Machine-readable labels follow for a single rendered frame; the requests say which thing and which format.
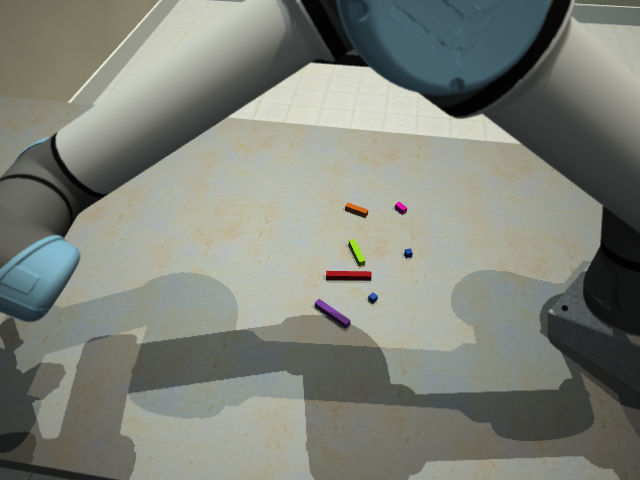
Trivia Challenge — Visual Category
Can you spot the purple rod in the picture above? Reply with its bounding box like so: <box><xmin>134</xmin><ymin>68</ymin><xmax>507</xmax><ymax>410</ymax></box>
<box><xmin>315</xmin><ymin>299</ymin><xmax>351</xmax><ymax>328</ymax></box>

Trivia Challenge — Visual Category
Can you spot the orange rod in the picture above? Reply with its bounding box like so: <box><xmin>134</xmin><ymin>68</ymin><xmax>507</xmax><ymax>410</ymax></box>
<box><xmin>345</xmin><ymin>203</ymin><xmax>368</xmax><ymax>217</ymax></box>

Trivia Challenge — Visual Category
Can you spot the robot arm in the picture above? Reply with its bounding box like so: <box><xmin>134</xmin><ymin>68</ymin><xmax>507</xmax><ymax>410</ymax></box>
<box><xmin>0</xmin><ymin>0</ymin><xmax>640</xmax><ymax>335</ymax></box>

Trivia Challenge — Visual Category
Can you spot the dark red rod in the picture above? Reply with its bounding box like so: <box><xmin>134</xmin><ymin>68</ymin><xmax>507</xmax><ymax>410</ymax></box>
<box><xmin>326</xmin><ymin>271</ymin><xmax>372</xmax><ymax>280</ymax></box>

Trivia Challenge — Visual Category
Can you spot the lime green rod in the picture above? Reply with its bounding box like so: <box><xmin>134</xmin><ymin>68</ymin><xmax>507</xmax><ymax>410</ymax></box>
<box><xmin>349</xmin><ymin>239</ymin><xmax>365</xmax><ymax>266</ymax></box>

